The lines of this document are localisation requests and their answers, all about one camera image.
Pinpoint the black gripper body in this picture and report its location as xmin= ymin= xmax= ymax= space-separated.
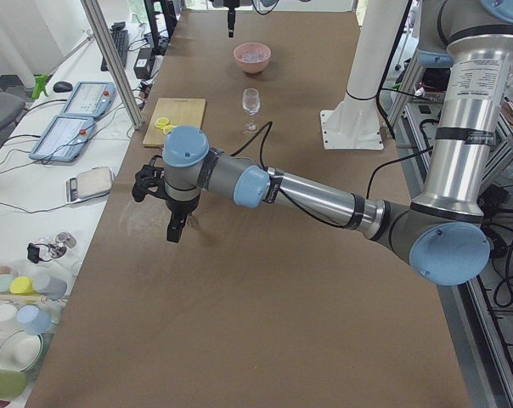
xmin=166 ymin=196 xmax=200 ymax=214

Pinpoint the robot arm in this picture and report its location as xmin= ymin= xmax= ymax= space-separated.
xmin=162 ymin=1 xmax=513 ymax=286

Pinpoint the clear ice cubes pile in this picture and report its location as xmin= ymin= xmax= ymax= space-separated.
xmin=240 ymin=48 xmax=268 ymax=64

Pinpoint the clear wine glass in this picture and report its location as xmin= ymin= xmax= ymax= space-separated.
xmin=242 ymin=88 xmax=261 ymax=133

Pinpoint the pink bowl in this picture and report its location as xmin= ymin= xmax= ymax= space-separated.
xmin=233 ymin=42 xmax=272 ymax=74

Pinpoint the lemon slice middle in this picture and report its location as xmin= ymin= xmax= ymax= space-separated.
xmin=162 ymin=125 xmax=176 ymax=134

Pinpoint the kitchen scale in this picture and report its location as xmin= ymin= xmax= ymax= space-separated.
xmin=66 ymin=167 xmax=114 ymax=203

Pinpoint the wooden cutting board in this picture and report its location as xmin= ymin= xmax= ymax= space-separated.
xmin=143 ymin=98 xmax=206 ymax=148

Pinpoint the black power adapter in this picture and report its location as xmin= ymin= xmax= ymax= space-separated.
xmin=133 ymin=48 xmax=155 ymax=80

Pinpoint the black keyboard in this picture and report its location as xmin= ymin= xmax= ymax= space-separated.
xmin=110 ymin=29 xmax=129 ymax=68

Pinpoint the teach pendant near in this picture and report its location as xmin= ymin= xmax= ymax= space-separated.
xmin=29 ymin=115 xmax=95 ymax=163

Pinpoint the teach pendant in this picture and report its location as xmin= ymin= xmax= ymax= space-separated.
xmin=29 ymin=115 xmax=95 ymax=163
xmin=62 ymin=82 xmax=116 ymax=119

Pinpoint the teach pendant far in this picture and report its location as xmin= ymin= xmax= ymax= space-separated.
xmin=62 ymin=82 xmax=116 ymax=119

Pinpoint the grey cup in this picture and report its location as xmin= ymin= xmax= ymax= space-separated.
xmin=32 ymin=273 xmax=67 ymax=300

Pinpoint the black computer mouse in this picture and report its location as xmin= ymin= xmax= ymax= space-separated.
xmin=53 ymin=81 xmax=73 ymax=94

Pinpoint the yellow cup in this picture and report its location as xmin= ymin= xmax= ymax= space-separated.
xmin=9 ymin=276 xmax=36 ymax=296

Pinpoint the light blue cup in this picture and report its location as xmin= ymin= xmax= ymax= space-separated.
xmin=16 ymin=305 xmax=52 ymax=335

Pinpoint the green spray bottle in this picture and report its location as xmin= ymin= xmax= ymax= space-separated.
xmin=31 ymin=74 xmax=51 ymax=99

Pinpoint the mint green cup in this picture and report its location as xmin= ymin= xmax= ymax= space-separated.
xmin=0 ymin=274 xmax=15 ymax=294

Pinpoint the white cup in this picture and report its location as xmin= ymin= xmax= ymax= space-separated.
xmin=0 ymin=303 xmax=20 ymax=333

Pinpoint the white bowl green rim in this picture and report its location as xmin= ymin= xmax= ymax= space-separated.
xmin=0 ymin=331 xmax=43 ymax=371

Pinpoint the green plate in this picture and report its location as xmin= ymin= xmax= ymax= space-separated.
xmin=0 ymin=370 xmax=28 ymax=401

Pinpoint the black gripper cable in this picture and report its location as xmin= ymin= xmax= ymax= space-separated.
xmin=233 ymin=121 xmax=436 ymax=229

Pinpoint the aluminium frame post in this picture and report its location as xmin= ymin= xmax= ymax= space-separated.
xmin=81 ymin=0 xmax=144 ymax=130

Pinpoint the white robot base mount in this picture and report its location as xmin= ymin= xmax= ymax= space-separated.
xmin=321 ymin=0 xmax=409 ymax=150

